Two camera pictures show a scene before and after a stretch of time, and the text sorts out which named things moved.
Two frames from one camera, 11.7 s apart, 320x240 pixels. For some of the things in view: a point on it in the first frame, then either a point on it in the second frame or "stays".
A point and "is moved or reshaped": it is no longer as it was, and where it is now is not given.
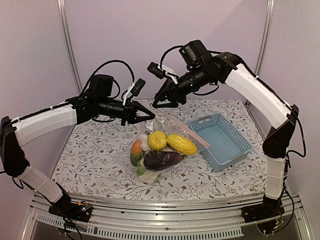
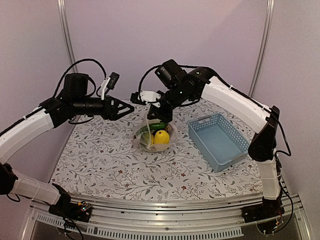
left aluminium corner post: (62, 8) stays
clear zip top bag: (157, 146) is moved or reshaped
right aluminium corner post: (266, 28) stays
